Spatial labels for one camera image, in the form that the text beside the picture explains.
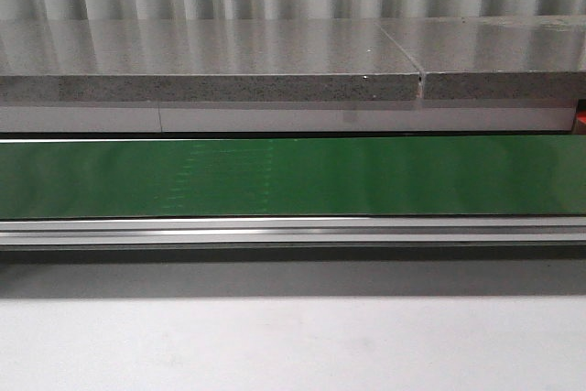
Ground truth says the grey stone slab right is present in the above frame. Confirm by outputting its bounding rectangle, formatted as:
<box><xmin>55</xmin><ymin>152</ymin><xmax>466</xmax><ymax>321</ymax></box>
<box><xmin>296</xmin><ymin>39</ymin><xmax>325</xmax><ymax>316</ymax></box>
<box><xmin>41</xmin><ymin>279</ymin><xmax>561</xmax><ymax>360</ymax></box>
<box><xmin>380</xmin><ymin>16</ymin><xmax>585</xmax><ymax>108</ymax></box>

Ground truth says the red plastic tray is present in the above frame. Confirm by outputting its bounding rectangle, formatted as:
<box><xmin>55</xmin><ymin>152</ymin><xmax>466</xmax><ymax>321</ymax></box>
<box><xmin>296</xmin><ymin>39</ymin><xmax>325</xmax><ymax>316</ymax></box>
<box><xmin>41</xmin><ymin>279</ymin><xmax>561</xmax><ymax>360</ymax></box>
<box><xmin>572</xmin><ymin>100</ymin><xmax>586</xmax><ymax>135</ymax></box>

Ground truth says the grey stone slab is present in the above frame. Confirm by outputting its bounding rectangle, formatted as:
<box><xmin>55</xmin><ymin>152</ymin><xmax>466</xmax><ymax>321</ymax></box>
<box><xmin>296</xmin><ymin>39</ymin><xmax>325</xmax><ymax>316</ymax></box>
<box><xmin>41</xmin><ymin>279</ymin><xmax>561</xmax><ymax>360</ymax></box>
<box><xmin>1</xmin><ymin>19</ymin><xmax>419</xmax><ymax>105</ymax></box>
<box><xmin>380</xmin><ymin>16</ymin><xmax>585</xmax><ymax>108</ymax></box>

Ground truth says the grey stone slab left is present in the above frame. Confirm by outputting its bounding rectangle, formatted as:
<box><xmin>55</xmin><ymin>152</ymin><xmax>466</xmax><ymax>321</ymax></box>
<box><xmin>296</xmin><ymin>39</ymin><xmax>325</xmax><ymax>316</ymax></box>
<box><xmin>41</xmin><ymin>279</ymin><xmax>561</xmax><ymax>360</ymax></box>
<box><xmin>1</xmin><ymin>19</ymin><xmax>419</xmax><ymax>105</ymax></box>

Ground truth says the green conveyor belt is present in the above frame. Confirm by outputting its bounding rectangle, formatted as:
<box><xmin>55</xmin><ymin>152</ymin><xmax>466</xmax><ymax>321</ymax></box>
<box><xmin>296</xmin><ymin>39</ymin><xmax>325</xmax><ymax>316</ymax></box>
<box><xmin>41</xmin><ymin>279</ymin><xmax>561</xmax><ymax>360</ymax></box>
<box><xmin>1</xmin><ymin>135</ymin><xmax>585</xmax><ymax>250</ymax></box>

